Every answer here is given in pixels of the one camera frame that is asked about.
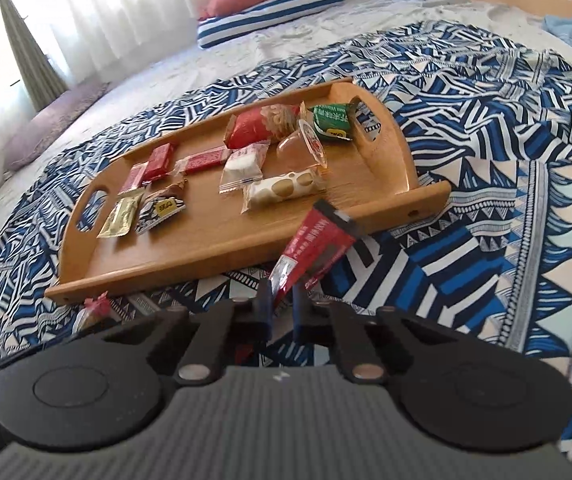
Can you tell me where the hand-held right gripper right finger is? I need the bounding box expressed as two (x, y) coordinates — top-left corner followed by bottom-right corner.
(292, 282), (472, 386)

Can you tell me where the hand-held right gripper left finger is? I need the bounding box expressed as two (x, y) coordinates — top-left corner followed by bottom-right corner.
(98, 277), (273, 386)

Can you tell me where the red and black snack packet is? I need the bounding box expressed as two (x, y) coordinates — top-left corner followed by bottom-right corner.
(268, 199), (359, 313)

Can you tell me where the wooden tray with handles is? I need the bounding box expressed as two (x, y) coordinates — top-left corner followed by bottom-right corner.
(45, 77), (453, 305)

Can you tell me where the cream cookie packet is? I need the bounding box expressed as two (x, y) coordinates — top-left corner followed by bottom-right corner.
(240, 169), (328, 215)

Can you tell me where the black white yellow-label packet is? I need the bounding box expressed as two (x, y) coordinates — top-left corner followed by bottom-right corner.
(135, 194), (188, 236)

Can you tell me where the clear white snack packet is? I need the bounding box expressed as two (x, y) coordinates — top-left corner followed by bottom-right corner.
(217, 141), (271, 195)

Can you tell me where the clear jelly cup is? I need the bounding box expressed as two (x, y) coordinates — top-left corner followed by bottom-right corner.
(275, 119), (329, 170)

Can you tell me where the gold snack packet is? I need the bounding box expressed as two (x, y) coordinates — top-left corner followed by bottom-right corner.
(96, 194), (146, 239)

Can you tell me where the large red nut packet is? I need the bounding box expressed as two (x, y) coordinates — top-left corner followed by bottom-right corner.
(222, 102), (303, 151)

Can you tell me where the small red snack packet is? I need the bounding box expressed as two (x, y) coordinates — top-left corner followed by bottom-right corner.
(142, 141), (178, 182)

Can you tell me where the green snack packet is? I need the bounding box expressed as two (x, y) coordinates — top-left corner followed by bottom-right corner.
(300, 100), (361, 142)

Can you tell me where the clear packet with red end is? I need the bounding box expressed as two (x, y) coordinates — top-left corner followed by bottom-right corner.
(72, 294), (118, 335)

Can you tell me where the blue patterned blanket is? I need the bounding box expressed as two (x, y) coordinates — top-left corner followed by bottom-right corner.
(0, 20), (572, 461)

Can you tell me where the purple floral pillow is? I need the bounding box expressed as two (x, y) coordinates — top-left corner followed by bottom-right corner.
(3, 81), (112, 172)

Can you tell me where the blue white striped pillow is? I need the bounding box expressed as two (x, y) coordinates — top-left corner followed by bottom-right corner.
(197, 0), (345, 50)

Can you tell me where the white bed sheet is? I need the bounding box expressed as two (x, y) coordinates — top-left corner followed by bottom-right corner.
(0, 0), (572, 281)

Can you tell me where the white sheer curtain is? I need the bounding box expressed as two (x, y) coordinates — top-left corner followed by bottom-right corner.
(0, 0), (427, 201)

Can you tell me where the green curtain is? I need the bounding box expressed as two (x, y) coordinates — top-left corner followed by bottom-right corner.
(0, 0), (69, 111)

